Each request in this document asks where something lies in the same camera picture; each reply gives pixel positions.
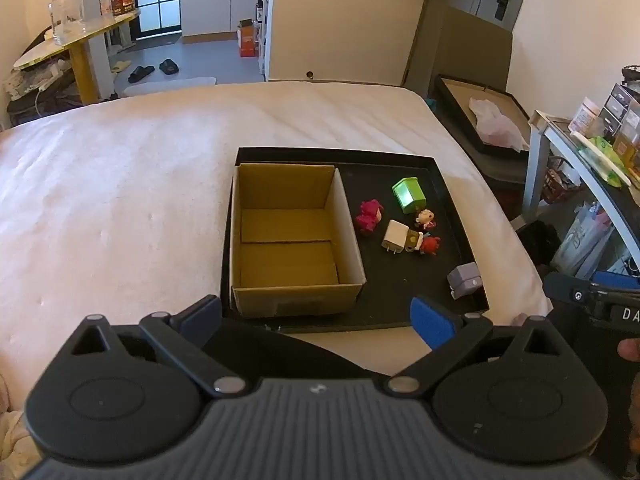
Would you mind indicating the large pale plastic bag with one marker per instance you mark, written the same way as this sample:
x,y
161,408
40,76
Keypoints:
x,y
580,240

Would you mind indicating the small pale-headed doll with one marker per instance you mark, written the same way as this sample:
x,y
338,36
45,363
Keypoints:
x,y
425,219

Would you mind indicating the white power strip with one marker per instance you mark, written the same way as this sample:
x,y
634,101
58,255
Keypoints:
x,y
50,77

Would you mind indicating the white charger plug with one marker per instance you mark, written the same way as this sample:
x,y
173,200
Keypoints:
x,y
396,236

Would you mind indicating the pink toy figure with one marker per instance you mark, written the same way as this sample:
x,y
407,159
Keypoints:
x,y
369,216

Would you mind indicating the black slipper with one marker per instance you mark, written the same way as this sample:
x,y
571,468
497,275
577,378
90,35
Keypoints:
x,y
141,74
169,66

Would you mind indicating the round yellow-edged table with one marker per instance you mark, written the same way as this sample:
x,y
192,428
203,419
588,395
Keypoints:
x,y
85,75

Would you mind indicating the grey metal frame desk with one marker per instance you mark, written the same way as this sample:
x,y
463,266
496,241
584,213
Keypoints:
x,y
534,170

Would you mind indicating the beige slipper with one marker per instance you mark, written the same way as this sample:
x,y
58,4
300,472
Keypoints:
x,y
120,66

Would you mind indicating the crumpled pale quilt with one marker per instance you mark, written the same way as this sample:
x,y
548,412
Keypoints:
x,y
15,440

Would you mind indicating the large brown cardboard sheet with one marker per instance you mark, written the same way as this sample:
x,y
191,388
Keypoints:
x,y
470,45

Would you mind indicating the black-edged shallow cardboard box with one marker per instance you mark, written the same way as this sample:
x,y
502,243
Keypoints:
x,y
457,105

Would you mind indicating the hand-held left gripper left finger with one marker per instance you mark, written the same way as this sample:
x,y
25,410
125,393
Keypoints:
x,y
197,317

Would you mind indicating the small drawer organiser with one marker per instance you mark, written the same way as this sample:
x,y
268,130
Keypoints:
x,y
617,107

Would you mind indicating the small multicoloured toy figure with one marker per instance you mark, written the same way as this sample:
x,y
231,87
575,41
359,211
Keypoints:
x,y
429,245

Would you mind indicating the white plastic bag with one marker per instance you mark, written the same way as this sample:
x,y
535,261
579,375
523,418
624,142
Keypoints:
x,y
495,122

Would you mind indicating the orange cardboard box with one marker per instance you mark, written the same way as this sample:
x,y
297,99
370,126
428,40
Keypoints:
x,y
246,40

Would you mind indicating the grey cube charger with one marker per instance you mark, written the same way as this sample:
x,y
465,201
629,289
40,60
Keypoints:
x,y
464,280

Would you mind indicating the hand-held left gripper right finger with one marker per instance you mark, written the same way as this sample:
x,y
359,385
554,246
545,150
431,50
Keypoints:
x,y
432,322

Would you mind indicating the black shallow tray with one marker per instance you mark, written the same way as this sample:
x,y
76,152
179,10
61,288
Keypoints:
x,y
400,285

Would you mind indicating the dark red printed bag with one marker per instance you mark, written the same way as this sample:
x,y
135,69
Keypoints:
x,y
560,185

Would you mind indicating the person's right hand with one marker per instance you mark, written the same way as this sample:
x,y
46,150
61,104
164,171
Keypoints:
x,y
629,349

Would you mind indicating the large glass jar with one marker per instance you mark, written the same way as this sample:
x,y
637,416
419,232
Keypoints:
x,y
65,12

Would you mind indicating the white kitchen cabinet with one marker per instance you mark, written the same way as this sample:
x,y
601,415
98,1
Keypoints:
x,y
210,2

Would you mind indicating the dark low bench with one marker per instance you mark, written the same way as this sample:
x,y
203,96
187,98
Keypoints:
x,y
45,107

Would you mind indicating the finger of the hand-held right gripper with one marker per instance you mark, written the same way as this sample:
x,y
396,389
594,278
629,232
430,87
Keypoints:
x,y
617,281

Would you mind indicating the green toy house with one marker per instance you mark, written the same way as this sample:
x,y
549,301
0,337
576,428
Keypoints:
x,y
409,195

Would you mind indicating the green wipes packet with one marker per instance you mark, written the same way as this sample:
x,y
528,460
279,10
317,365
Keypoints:
x,y
602,157

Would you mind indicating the white bottle pink lid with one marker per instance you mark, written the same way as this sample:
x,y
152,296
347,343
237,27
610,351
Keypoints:
x,y
585,116

